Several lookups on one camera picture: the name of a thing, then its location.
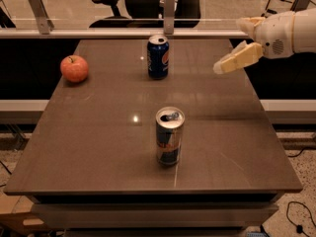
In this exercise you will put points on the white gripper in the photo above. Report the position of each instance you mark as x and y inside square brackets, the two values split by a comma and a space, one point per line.
[276, 34]

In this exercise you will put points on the blue pepsi can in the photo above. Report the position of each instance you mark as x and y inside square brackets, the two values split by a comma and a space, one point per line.
[158, 57]

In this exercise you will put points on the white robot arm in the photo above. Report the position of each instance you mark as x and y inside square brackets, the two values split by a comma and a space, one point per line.
[304, 31]

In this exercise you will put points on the silver red bull can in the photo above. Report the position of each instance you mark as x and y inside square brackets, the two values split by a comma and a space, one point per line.
[169, 133]

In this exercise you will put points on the black office chair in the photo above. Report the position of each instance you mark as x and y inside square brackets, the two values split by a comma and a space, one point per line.
[148, 14]

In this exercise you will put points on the red apple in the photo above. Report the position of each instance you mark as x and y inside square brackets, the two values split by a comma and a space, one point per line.
[74, 68]

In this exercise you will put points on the brown table with drawers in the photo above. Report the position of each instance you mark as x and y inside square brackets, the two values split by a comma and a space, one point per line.
[92, 160]

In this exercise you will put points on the right metal bracket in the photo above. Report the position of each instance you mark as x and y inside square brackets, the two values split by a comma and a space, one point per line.
[299, 5]

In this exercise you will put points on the metal bracket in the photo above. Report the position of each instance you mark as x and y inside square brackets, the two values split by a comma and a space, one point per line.
[299, 5]
[44, 23]
[169, 6]

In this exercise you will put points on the middle metal bracket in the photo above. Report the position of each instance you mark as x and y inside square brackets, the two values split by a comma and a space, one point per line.
[169, 6]

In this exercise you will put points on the left metal bracket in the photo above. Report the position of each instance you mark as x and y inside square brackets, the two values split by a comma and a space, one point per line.
[44, 23]

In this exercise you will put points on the white horizontal rail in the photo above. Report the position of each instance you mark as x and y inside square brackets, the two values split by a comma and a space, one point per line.
[126, 33]

